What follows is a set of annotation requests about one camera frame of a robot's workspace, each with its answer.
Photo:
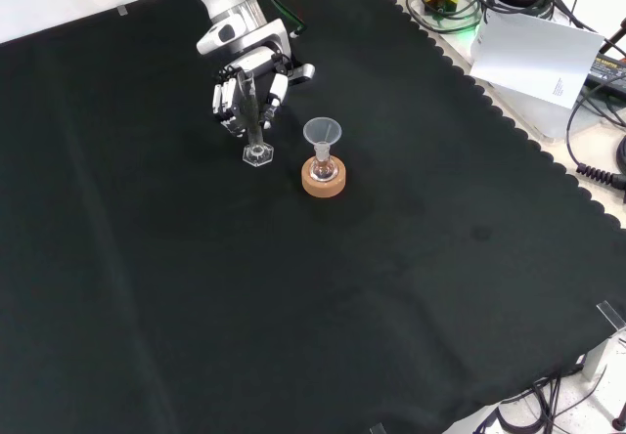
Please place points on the clear plastic funnel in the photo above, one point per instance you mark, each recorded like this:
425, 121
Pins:
323, 132

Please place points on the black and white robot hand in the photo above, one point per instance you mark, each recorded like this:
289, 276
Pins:
229, 106

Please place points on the grey tape piece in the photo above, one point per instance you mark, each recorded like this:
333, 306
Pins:
122, 11

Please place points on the black power adapter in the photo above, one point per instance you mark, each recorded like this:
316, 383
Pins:
609, 70

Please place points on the clear plastic bracket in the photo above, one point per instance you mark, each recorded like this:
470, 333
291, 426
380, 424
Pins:
613, 316

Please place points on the clear glass graduated cylinder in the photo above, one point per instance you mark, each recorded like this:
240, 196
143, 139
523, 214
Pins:
253, 126

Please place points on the pale board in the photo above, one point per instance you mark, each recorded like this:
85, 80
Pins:
548, 121

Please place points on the clear round-bottom flask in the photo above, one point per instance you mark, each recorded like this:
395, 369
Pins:
324, 170

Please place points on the white paper sheet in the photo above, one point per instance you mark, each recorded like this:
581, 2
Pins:
533, 57

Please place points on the black cloth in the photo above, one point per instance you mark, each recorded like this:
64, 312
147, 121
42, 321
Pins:
244, 282

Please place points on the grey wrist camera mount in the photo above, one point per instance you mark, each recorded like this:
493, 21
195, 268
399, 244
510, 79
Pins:
303, 72

